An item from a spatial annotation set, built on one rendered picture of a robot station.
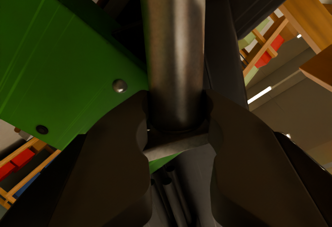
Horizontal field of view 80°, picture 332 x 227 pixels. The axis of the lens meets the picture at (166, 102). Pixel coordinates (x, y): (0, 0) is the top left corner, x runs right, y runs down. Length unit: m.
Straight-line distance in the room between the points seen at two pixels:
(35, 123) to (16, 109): 0.02
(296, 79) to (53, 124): 7.59
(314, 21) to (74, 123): 0.90
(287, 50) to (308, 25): 8.56
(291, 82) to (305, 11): 6.77
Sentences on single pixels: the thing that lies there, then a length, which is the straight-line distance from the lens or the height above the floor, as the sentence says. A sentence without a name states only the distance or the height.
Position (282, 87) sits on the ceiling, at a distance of 7.69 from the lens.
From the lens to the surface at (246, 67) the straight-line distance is 3.06.
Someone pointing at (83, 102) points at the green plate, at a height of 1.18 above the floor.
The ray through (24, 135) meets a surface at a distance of 0.42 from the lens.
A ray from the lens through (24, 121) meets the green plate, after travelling 0.20.
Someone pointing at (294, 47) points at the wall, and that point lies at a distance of 9.53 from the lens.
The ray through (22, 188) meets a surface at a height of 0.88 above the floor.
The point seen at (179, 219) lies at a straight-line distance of 0.22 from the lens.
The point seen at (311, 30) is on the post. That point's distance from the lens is 0.96.
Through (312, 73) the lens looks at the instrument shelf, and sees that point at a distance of 0.67.
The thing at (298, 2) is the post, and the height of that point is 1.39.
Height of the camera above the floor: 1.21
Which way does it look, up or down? 7 degrees up
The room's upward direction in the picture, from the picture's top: 135 degrees clockwise
